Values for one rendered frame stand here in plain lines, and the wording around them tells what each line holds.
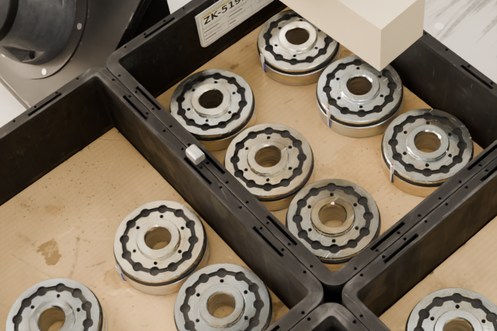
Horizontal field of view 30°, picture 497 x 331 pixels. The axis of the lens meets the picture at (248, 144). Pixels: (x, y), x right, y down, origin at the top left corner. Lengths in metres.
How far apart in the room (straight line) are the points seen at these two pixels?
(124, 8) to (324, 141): 0.31
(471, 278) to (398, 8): 0.32
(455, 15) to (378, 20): 0.56
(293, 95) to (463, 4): 0.38
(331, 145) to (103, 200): 0.28
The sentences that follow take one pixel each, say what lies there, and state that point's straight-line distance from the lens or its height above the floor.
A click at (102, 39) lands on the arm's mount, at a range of 1.22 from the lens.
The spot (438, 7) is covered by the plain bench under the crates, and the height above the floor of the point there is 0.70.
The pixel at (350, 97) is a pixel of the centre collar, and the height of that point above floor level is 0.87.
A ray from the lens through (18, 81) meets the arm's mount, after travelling 1.34.
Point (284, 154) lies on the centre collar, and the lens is 1.06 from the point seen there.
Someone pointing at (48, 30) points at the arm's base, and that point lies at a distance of 1.24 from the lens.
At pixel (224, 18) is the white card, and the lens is 1.17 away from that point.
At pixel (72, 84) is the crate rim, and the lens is 1.08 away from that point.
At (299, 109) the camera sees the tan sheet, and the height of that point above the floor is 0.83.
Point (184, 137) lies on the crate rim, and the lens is 1.01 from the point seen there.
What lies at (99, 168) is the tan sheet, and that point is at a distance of 1.13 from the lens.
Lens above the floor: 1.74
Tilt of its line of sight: 55 degrees down
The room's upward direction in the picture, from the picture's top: 10 degrees counter-clockwise
